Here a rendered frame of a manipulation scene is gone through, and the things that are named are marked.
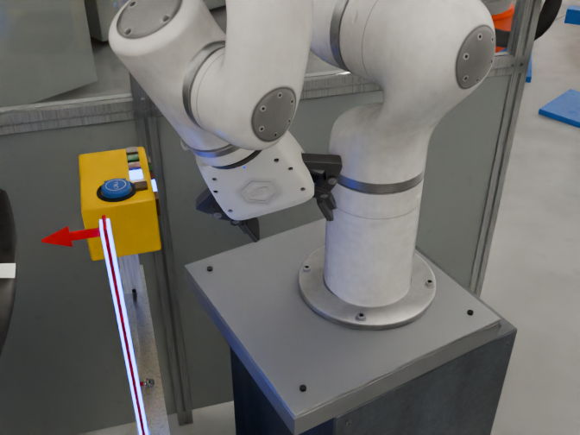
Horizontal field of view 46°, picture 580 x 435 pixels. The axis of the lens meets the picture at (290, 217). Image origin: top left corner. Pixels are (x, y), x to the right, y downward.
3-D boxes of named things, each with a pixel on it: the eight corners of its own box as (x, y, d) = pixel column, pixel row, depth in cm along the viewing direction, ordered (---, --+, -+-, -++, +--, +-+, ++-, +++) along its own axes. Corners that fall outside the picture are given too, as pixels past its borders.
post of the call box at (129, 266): (123, 283, 113) (112, 221, 106) (141, 280, 113) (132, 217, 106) (124, 294, 110) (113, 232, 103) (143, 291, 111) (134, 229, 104)
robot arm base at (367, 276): (375, 229, 107) (383, 121, 97) (464, 294, 94) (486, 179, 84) (272, 272, 98) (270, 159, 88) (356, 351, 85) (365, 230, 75)
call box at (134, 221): (89, 210, 111) (77, 152, 105) (152, 200, 113) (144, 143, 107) (92, 270, 98) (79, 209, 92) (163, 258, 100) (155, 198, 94)
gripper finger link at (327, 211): (308, 191, 73) (328, 223, 78) (337, 182, 72) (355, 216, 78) (305, 167, 75) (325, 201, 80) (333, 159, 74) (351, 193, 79)
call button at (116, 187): (102, 189, 98) (99, 179, 97) (130, 185, 98) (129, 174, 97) (103, 204, 94) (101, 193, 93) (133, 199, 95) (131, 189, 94)
